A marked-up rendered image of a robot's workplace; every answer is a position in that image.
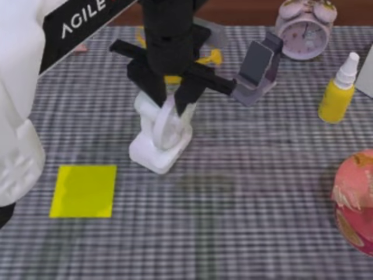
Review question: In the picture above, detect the yellow plastic object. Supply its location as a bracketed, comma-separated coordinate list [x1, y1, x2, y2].
[135, 26, 223, 86]

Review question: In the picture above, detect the yellow bottle with white cap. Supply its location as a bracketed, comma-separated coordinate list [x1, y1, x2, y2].
[318, 51, 361, 124]

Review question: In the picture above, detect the grey phone stand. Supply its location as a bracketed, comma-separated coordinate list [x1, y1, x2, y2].
[231, 31, 284, 107]

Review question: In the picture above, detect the pink twin-bell alarm clock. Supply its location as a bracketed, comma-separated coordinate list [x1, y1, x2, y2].
[275, 0, 338, 61]

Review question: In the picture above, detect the white tape dispenser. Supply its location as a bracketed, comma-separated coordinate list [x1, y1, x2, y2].
[129, 83, 197, 176]

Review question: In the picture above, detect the grey checkered tablecloth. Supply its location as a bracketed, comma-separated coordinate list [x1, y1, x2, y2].
[0, 25, 373, 280]

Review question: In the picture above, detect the pink snack container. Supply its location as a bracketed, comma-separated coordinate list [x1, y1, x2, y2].
[331, 149, 373, 257]

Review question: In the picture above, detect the yellow square sticky note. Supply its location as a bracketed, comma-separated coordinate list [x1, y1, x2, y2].
[48, 164, 118, 219]

